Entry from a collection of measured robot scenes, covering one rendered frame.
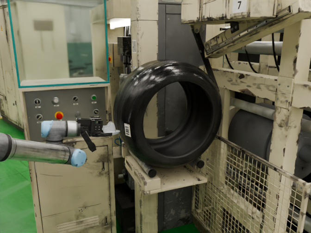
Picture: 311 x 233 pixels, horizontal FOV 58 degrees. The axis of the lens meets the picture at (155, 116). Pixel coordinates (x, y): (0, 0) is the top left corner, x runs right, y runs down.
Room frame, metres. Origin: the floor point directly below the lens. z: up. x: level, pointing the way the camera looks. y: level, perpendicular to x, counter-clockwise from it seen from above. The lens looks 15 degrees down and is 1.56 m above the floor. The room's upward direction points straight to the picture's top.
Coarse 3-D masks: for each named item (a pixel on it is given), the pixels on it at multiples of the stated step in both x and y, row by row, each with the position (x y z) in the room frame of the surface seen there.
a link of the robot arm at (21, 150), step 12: (0, 144) 0.86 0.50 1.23; (12, 144) 0.89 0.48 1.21; (24, 144) 0.94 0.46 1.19; (36, 144) 0.98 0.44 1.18; (48, 144) 1.04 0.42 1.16; (0, 156) 0.86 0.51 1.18; (12, 156) 0.90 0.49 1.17; (24, 156) 0.93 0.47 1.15; (36, 156) 0.97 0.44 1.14; (48, 156) 1.01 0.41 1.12; (60, 156) 1.05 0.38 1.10; (72, 156) 1.09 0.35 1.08; (84, 156) 1.13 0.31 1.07
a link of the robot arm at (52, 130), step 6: (42, 126) 1.18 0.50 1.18; (48, 126) 1.19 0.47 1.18; (54, 126) 1.20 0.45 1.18; (60, 126) 1.21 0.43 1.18; (66, 126) 1.22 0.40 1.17; (42, 132) 1.18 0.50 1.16; (48, 132) 1.18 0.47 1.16; (54, 132) 1.19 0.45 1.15; (60, 132) 1.20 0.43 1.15; (66, 132) 1.21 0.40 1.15; (48, 138) 1.19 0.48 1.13; (54, 138) 1.19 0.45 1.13; (60, 138) 1.21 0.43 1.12
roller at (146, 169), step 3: (129, 150) 1.59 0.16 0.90; (132, 153) 1.54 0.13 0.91; (135, 156) 1.49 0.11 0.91; (138, 159) 1.44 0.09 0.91; (138, 162) 1.43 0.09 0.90; (141, 162) 1.40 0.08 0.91; (141, 165) 1.39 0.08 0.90; (144, 165) 1.36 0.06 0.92; (147, 165) 1.35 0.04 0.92; (144, 168) 1.34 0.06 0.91; (147, 168) 1.32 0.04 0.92; (150, 168) 1.31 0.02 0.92; (153, 168) 1.31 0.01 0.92; (147, 171) 1.31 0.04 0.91; (150, 171) 1.29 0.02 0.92; (153, 171) 1.30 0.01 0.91; (150, 174) 1.29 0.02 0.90; (153, 174) 1.30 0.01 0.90; (150, 177) 1.29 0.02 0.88
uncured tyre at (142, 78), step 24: (144, 72) 1.35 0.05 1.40; (168, 72) 1.32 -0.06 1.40; (192, 72) 1.36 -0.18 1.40; (120, 96) 1.38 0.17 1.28; (144, 96) 1.27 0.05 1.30; (192, 96) 1.66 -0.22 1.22; (216, 96) 1.42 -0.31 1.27; (120, 120) 1.30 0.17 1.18; (192, 120) 1.66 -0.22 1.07; (216, 120) 1.41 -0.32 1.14; (144, 144) 1.27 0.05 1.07; (168, 144) 1.60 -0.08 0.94; (192, 144) 1.54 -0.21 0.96
